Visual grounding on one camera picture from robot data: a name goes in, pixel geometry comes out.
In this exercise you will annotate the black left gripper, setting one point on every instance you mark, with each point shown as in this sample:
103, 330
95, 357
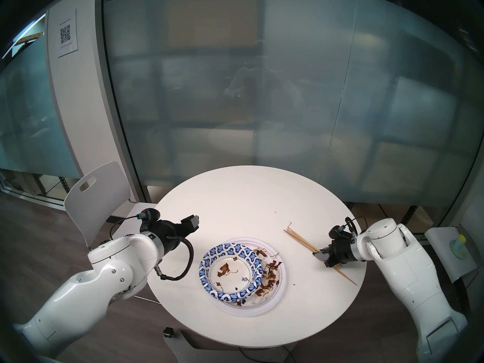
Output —
168, 231

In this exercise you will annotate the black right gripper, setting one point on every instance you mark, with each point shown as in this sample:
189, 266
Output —
342, 250

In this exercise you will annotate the wooden chopsticks pair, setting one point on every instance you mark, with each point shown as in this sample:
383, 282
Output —
308, 240
302, 241
302, 238

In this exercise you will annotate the blue patterned bowl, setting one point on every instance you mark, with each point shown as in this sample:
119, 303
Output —
211, 254
260, 284

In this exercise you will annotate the white paper plate with leftovers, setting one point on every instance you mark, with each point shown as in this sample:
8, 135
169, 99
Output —
280, 283

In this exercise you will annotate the mixed brown leftover strips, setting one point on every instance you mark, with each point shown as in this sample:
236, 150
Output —
270, 271

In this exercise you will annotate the brown leafy scrap pieces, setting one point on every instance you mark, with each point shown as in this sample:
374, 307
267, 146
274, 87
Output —
225, 268

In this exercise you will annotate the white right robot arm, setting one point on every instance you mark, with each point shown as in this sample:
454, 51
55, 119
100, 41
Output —
408, 275

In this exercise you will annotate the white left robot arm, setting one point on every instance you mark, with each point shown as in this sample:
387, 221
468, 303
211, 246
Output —
94, 283

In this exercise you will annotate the black star knob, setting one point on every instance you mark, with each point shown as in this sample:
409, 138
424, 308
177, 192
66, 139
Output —
168, 332

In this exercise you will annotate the grey chair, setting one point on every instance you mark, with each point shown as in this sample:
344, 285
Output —
444, 248

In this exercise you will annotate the yellow capped green bottle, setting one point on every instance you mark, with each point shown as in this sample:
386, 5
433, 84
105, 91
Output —
458, 248

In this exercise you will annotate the white QR code sign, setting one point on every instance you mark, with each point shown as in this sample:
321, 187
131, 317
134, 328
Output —
67, 48

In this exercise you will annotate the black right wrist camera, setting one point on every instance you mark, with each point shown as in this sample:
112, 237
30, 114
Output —
340, 231

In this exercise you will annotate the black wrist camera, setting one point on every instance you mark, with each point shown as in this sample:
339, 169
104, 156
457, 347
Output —
147, 216
340, 231

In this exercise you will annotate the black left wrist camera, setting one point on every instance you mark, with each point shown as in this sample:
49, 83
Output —
147, 216

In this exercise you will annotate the black perforated shelf post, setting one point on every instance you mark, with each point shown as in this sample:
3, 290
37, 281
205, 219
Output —
410, 213
65, 188

